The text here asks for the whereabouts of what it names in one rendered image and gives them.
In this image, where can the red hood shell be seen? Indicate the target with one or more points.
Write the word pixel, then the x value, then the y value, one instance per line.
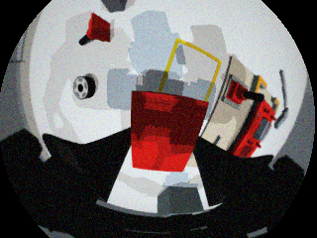
pixel 164 129

